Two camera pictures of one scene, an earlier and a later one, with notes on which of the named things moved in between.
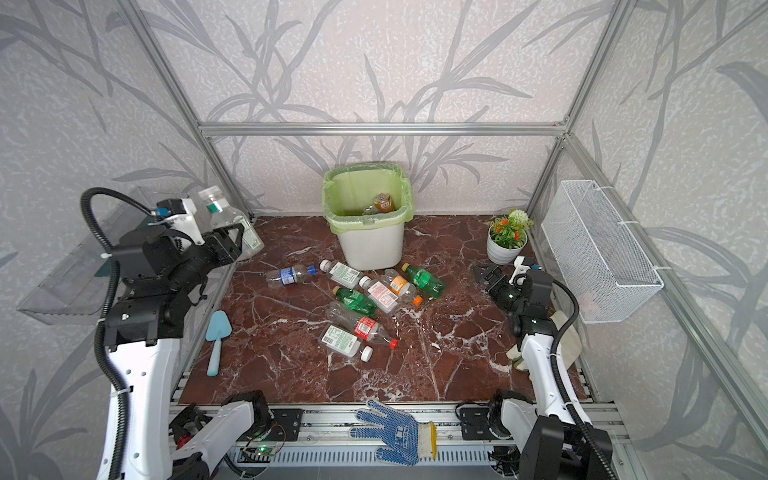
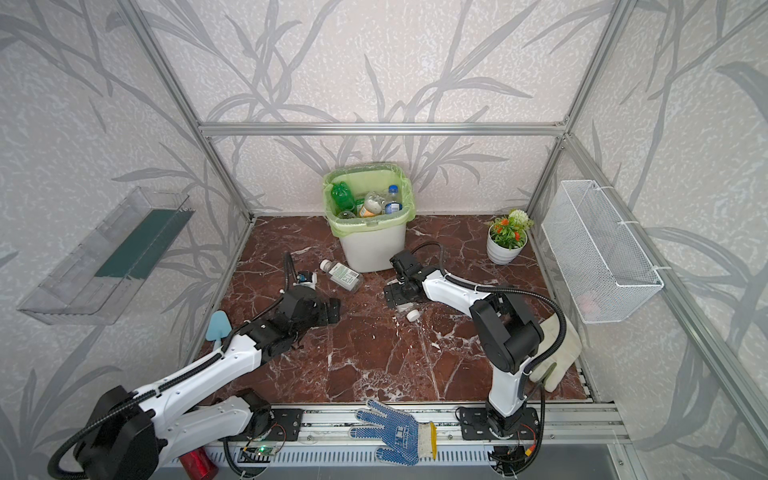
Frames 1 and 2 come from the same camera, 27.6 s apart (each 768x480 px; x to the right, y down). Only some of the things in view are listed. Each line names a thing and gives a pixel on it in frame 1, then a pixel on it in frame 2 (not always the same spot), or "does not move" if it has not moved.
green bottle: (357, 301) -> (341, 196)
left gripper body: (223, 246) -> (330, 309)
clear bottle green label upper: (341, 273) does not move
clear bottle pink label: (380, 294) -> (410, 310)
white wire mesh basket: (600, 264) does not move
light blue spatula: (219, 326) does not move
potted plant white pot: (507, 236) does not move
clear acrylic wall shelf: (81, 288) does not move
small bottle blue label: (290, 275) -> (393, 206)
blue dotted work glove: (410, 439) does not move
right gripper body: (494, 279) -> (395, 293)
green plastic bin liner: (351, 187) does not move
